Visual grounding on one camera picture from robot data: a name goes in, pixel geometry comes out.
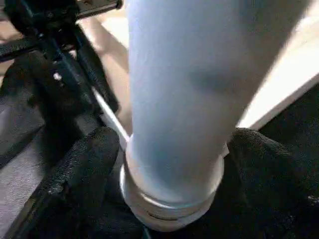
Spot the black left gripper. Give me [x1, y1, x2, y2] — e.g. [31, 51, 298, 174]
[2, 0, 123, 125]

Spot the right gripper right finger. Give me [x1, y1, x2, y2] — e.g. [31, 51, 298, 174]
[214, 128, 319, 239]

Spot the white plastic table leg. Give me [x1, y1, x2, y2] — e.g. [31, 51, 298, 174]
[120, 0, 312, 232]

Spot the white plastic table top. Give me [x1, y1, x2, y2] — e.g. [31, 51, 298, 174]
[80, 0, 319, 150]

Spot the black work mat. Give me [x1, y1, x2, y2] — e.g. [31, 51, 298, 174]
[0, 45, 319, 239]

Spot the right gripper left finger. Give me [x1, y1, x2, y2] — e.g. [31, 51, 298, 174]
[5, 127, 145, 239]

